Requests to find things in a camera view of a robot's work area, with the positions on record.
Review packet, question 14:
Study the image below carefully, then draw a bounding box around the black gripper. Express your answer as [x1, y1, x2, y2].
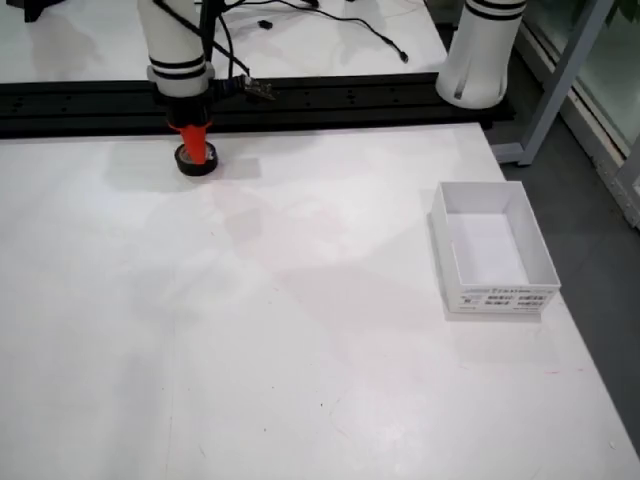
[162, 92, 217, 166]

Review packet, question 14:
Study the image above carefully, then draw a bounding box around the black rectangular block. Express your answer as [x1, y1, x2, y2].
[173, 142, 220, 178]

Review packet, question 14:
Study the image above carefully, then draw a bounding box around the white rectangular bin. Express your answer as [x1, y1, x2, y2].
[428, 180, 563, 323]

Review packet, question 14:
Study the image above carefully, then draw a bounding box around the black stand base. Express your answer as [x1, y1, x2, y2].
[7, 0, 67, 24]

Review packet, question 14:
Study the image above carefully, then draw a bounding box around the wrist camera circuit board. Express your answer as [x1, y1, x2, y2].
[214, 73, 276, 103]

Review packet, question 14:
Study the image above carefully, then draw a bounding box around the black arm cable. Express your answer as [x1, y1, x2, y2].
[152, 0, 251, 84]

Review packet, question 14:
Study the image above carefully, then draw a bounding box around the black mounting rail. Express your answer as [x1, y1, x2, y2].
[0, 72, 517, 141]

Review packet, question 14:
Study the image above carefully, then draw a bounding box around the black cable with plug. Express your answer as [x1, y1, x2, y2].
[219, 0, 412, 65]

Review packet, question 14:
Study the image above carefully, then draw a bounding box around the glass partition grey frame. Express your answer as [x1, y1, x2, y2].
[492, 0, 640, 226]

